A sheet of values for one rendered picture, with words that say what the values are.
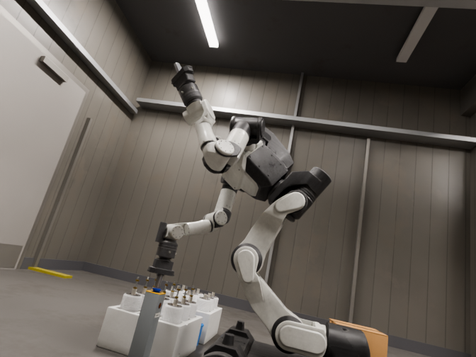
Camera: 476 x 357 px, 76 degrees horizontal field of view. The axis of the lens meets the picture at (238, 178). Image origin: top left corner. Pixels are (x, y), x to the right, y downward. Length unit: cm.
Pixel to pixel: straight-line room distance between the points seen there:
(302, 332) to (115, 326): 90
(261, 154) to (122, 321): 105
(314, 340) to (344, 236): 288
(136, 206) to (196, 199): 89
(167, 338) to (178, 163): 328
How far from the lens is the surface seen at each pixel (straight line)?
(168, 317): 166
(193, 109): 135
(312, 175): 149
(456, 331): 454
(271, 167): 147
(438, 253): 450
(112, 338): 176
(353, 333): 148
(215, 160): 118
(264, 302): 143
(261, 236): 144
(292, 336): 139
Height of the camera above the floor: 51
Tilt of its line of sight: 16 degrees up
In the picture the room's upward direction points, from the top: 12 degrees clockwise
